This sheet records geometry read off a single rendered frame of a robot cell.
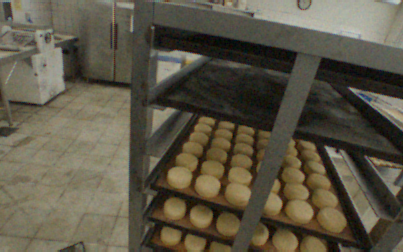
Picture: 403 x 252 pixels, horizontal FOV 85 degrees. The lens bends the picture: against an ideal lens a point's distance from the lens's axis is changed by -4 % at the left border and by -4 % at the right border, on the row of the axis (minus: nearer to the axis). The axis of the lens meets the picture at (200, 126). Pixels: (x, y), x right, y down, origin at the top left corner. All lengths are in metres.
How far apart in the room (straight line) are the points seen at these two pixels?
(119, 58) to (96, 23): 0.77
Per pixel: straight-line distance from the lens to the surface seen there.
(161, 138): 0.46
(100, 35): 5.27
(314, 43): 0.32
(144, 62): 0.36
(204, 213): 0.54
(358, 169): 0.58
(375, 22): 7.38
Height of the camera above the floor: 1.82
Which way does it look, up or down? 27 degrees down
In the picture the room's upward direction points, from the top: 10 degrees clockwise
